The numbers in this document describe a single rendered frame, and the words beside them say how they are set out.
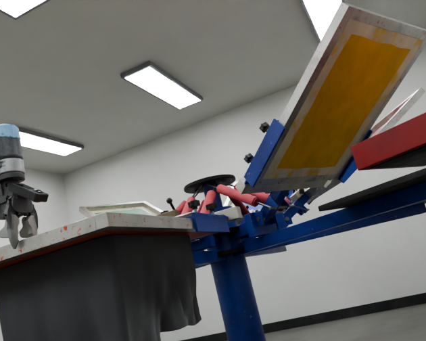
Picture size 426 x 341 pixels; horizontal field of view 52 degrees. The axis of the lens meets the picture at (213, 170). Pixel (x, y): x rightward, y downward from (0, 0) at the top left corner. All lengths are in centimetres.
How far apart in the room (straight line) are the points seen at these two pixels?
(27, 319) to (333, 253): 464
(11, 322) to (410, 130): 133
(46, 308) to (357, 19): 136
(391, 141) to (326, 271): 428
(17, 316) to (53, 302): 14
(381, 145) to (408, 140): 9
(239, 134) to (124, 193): 203
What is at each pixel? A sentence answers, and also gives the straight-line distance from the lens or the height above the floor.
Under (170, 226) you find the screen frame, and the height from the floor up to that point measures 96.
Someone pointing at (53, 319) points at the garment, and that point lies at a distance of 136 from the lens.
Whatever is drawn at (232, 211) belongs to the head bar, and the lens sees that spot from 184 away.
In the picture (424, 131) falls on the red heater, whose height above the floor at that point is 105.
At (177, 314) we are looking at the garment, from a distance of 147.
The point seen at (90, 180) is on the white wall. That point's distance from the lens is 731.
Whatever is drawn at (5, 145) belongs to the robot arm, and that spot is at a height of 126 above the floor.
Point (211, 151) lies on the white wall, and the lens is 625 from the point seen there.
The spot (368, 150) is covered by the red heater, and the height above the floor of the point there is 107.
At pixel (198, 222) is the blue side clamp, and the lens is 155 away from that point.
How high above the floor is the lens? 76
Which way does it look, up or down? 14 degrees up
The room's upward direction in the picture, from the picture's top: 14 degrees counter-clockwise
